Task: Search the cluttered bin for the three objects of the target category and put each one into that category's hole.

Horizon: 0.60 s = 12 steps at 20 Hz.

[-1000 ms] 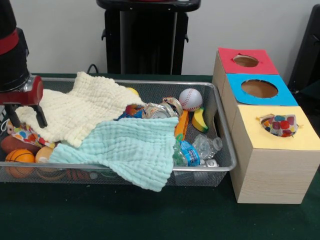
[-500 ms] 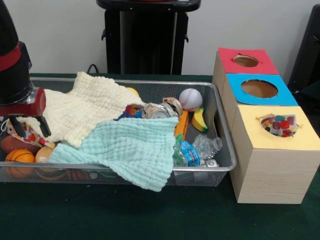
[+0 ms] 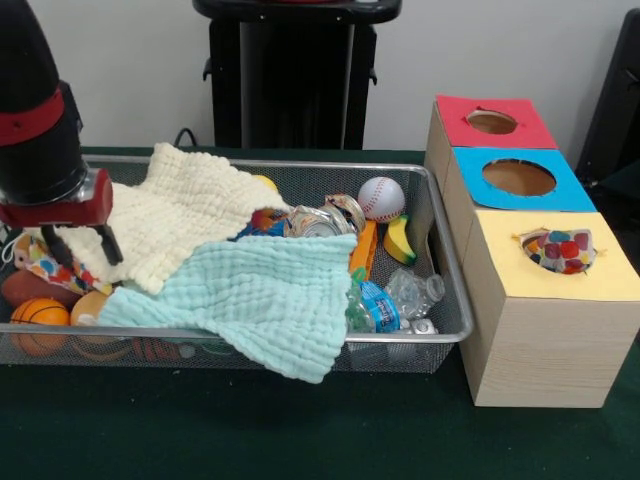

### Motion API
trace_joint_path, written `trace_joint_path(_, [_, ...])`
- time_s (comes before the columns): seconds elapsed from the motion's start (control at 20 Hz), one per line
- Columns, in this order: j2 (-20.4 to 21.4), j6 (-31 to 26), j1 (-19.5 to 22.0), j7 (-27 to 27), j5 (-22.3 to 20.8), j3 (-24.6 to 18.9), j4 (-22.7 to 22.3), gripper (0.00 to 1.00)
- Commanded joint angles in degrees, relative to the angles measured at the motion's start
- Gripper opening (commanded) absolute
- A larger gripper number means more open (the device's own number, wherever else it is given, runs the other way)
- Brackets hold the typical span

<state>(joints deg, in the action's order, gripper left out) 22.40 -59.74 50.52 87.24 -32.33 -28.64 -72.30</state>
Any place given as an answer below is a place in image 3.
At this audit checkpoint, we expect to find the white baseball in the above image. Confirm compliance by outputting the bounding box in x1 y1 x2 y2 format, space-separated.
357 176 406 224

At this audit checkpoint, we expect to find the small brown football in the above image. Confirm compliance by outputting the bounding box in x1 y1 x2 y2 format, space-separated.
0 269 81 311

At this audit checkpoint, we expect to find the orange toy carrot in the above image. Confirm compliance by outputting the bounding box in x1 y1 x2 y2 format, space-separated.
348 219 379 281

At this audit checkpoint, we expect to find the crushed silver can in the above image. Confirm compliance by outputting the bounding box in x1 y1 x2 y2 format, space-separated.
284 205 351 240

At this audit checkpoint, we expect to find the clear crushed bottle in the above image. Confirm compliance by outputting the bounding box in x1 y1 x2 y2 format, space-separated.
383 268 447 321

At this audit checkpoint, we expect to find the cream waffle cloth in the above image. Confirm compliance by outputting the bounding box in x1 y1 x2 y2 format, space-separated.
52 142 292 295

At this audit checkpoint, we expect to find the crushed bottle with blue label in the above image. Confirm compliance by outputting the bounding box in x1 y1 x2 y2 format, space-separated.
347 278 404 334

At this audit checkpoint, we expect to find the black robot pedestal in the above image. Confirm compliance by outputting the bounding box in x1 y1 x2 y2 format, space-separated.
192 0 404 150

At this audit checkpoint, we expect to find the colourful dotted cloth bag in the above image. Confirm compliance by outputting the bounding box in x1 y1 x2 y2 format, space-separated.
12 233 114 296
519 228 597 275

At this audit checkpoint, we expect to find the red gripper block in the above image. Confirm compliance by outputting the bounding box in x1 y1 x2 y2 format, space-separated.
0 168 124 273

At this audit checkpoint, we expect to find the small orange basketball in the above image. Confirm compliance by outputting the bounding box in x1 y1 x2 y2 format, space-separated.
8 297 71 357

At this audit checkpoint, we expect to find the dark green table cloth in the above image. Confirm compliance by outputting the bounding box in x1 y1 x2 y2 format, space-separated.
597 164 640 214
0 144 640 480

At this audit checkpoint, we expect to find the wooden box with three holes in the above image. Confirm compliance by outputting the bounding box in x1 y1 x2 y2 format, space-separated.
423 94 640 409

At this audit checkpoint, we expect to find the yellow foam banana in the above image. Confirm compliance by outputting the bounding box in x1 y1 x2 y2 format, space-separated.
382 215 417 265

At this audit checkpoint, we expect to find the shallow wire mesh bin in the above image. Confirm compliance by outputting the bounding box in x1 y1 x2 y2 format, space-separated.
0 153 475 374

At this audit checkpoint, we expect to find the mint waffle cloth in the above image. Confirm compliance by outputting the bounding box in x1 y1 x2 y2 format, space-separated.
97 234 360 385

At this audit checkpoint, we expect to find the peach foam ball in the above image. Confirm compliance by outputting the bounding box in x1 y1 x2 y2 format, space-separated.
69 289 115 346

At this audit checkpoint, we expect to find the black upright panel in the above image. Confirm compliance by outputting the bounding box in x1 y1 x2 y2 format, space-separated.
577 8 640 174

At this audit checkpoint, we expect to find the crushed printed can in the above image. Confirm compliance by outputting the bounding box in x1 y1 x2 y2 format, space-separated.
324 193 367 234

